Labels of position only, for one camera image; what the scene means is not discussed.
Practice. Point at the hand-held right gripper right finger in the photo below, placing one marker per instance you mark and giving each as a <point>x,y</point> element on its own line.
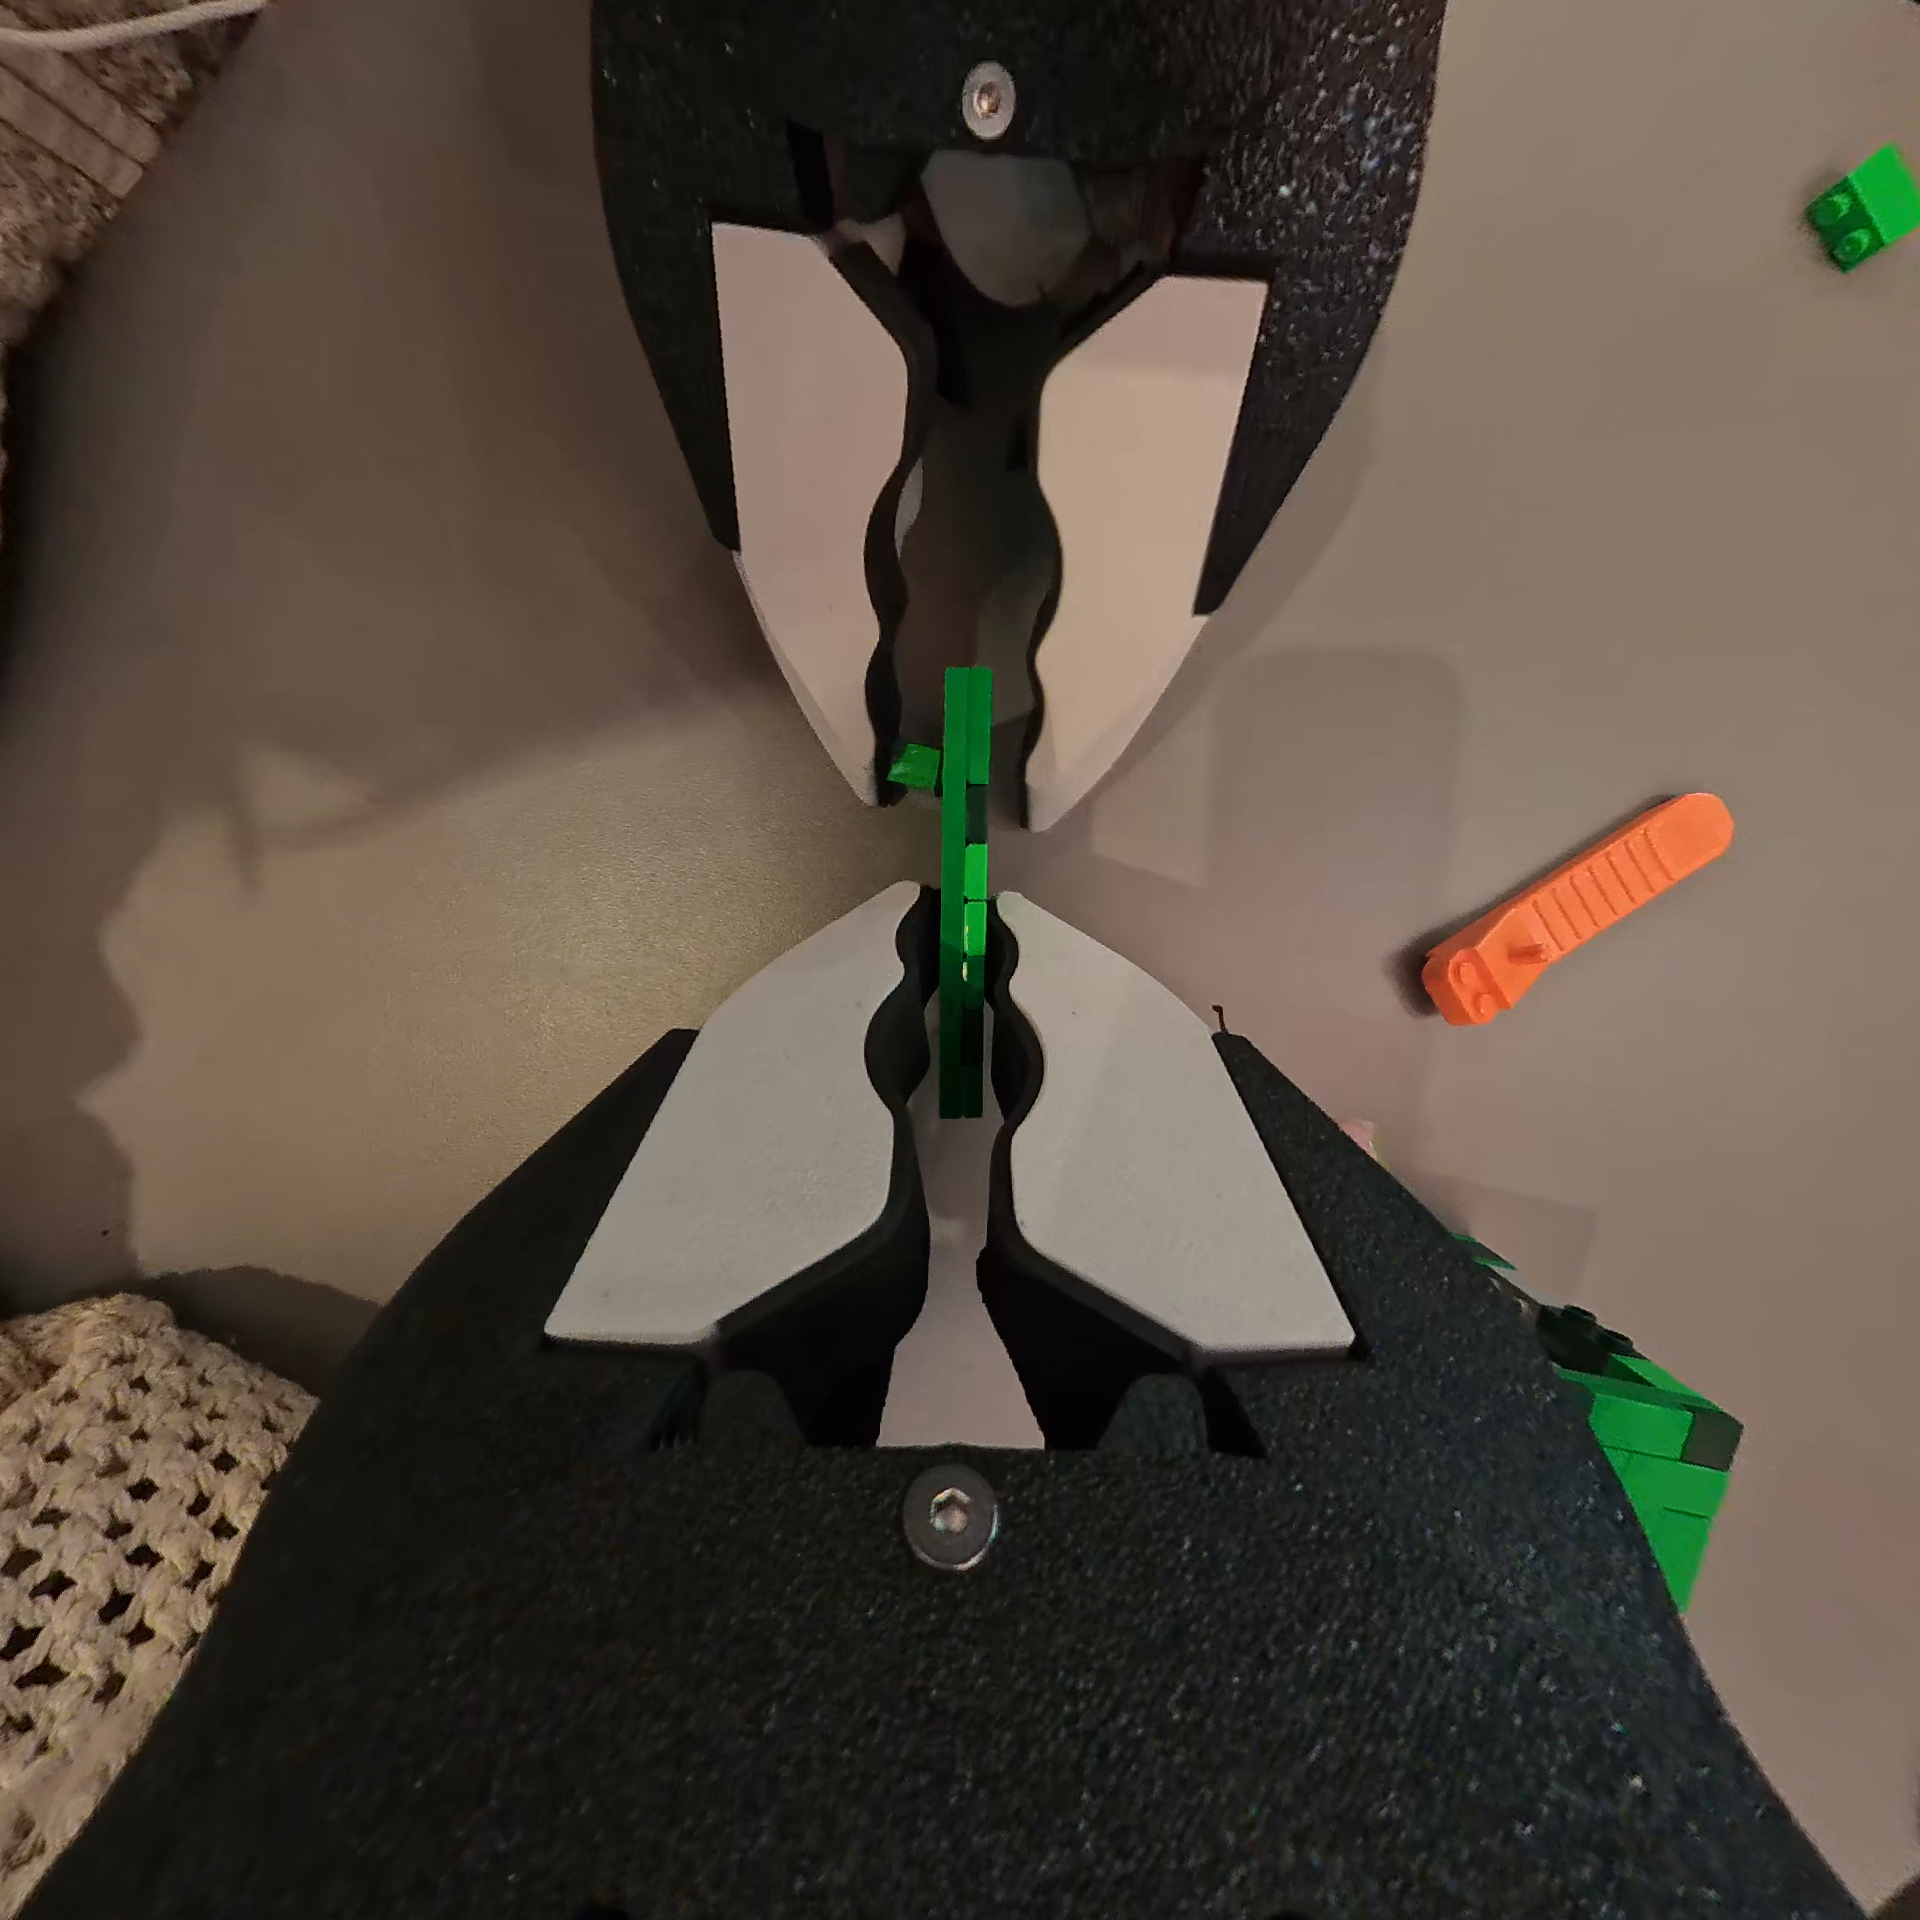
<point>1170,1184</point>

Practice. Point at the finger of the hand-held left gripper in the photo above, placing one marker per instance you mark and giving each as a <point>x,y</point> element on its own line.
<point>1141,480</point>
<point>803,450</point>

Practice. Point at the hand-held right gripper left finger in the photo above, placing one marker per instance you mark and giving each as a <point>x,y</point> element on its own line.
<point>751,1171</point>

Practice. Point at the small green lego brick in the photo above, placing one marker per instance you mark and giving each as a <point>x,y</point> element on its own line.
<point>909,771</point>

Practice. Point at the green lego wall panel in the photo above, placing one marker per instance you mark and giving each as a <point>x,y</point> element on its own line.
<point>965,839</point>

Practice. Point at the green lego block structure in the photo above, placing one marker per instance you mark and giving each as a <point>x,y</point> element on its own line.
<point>1641,1441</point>

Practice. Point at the green two-stud lego brick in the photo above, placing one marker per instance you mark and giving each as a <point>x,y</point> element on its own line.
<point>1860,210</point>

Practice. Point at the orange brick separator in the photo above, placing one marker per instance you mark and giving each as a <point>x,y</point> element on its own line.
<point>1576,907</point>

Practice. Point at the cream knit sweater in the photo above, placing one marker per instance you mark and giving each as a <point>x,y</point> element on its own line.
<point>105,1515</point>

